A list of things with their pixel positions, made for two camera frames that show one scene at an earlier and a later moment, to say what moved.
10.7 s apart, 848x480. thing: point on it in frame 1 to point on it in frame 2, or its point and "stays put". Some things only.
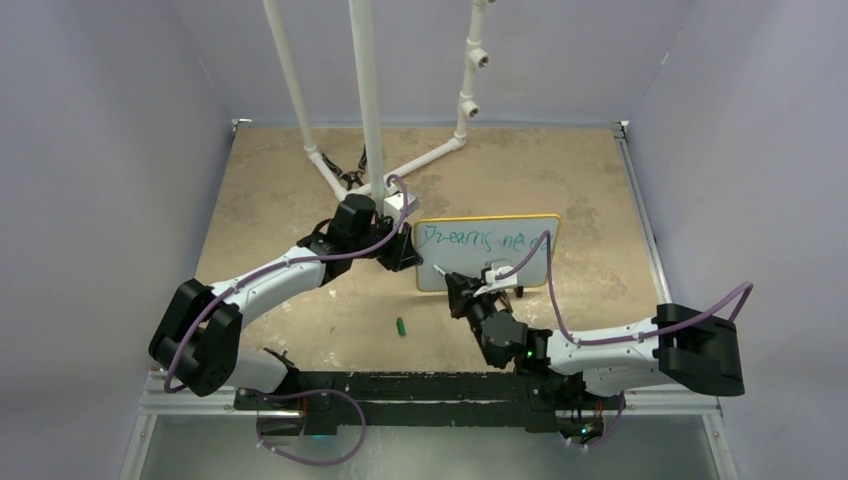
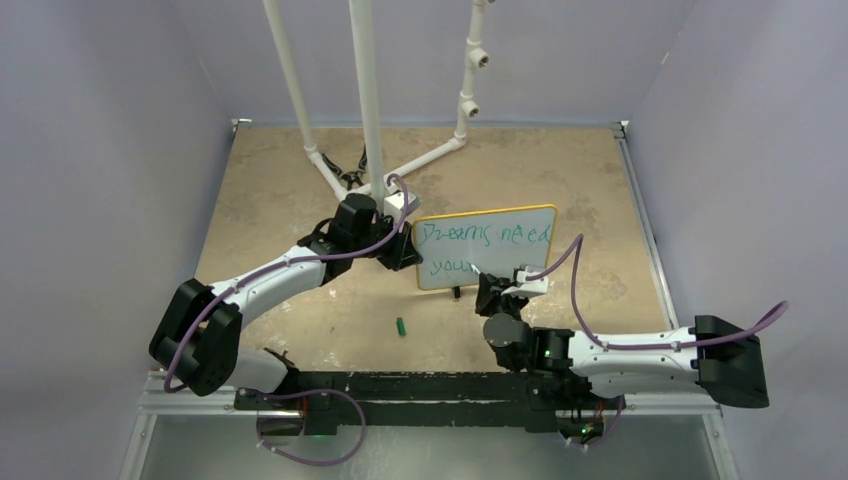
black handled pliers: [349, 176] stays put
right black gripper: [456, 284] to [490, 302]
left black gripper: [402, 253] stays put
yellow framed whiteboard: [469, 244] stays put
